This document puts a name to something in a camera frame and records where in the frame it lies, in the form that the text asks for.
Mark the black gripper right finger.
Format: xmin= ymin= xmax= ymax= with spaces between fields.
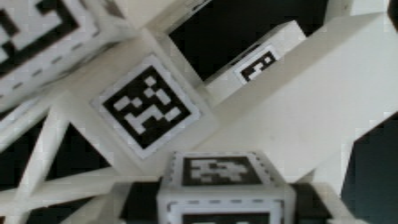
xmin=291 ymin=182 xmax=369 ymax=224

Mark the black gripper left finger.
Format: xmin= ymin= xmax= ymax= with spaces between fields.
xmin=99 ymin=182 xmax=159 ymax=224

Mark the white tagged leg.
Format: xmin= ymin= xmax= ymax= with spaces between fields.
xmin=0 ymin=0 xmax=134 ymax=112
xmin=155 ymin=152 xmax=296 ymax=224

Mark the white chair back frame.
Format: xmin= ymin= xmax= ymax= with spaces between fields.
xmin=0 ymin=0 xmax=398 ymax=224

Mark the white chair leg block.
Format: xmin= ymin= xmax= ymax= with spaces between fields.
xmin=203 ymin=20 xmax=307 ymax=106

